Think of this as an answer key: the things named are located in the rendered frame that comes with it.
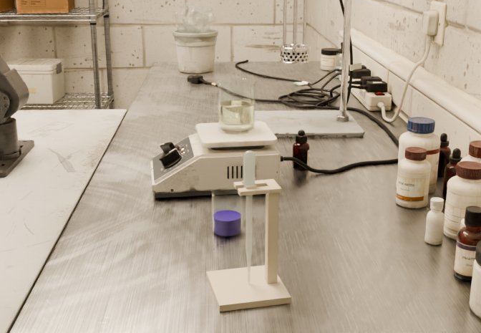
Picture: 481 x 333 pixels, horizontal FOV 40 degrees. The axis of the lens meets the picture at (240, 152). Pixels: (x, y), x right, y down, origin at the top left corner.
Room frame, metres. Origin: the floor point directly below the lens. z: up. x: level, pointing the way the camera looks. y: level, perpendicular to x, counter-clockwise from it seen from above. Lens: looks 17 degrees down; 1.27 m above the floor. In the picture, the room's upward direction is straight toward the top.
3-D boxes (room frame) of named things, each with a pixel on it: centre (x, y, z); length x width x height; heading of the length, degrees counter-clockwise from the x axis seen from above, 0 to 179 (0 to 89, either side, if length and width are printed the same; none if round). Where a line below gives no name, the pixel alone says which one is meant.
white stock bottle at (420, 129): (1.00, -0.28, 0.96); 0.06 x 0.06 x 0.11
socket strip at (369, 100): (1.73, -0.33, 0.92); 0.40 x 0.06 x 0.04; 2
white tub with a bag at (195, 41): (2.08, 0.14, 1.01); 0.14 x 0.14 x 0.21
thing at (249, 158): (0.67, -0.01, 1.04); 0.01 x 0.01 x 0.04; 13
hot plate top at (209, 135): (1.03, 0.01, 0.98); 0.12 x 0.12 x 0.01; 9
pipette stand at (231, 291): (0.67, -0.01, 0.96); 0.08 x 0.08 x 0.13; 13
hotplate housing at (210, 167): (1.03, 0.03, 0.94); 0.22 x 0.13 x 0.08; 99
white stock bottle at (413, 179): (0.94, -0.26, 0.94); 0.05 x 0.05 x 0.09
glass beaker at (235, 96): (1.04, 0.01, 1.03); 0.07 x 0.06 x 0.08; 7
